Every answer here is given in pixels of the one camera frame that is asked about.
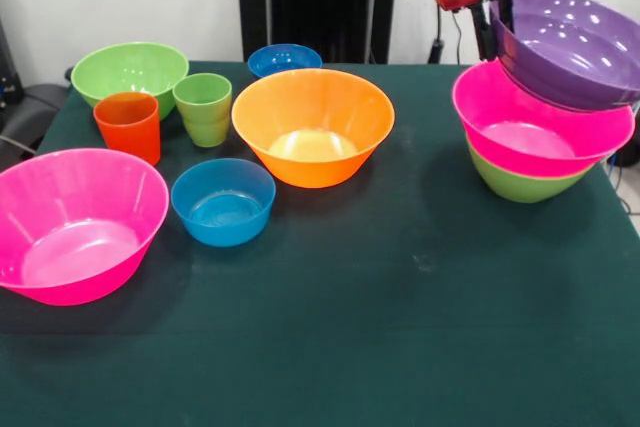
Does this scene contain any purple plastic bowl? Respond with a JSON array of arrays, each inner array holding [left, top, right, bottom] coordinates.
[[489, 0, 640, 112]]

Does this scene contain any pink plastic bowl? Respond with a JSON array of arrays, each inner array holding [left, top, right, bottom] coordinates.
[[0, 147, 171, 307], [451, 60, 636, 179]]

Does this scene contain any green plastic bowl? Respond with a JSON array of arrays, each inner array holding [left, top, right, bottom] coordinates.
[[465, 139, 596, 204], [70, 41, 190, 121]]

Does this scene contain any orange plastic bowl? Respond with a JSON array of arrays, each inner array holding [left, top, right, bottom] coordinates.
[[231, 68, 396, 190]]

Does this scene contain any dark blue bowl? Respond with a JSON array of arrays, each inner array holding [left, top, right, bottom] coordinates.
[[247, 43, 324, 79]]

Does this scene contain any green plastic cup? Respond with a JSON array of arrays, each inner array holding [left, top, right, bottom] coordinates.
[[172, 72, 233, 149]]

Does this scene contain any translucent blue bowl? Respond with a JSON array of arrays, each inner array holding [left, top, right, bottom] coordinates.
[[170, 157, 277, 248]]

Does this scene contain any dark green tablecloth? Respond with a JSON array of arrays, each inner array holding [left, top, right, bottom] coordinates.
[[0, 60, 640, 427]]

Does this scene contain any orange-red plastic cup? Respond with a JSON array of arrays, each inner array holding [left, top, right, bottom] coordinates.
[[92, 91, 162, 167]]

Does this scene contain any black equipment box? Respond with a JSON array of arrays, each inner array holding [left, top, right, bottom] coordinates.
[[0, 16, 24, 118]]

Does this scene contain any black wall cable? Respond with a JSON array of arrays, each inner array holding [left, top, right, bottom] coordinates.
[[428, 6, 464, 66]]

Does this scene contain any grey cable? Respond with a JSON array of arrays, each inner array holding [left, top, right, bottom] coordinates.
[[0, 134, 39, 156]]

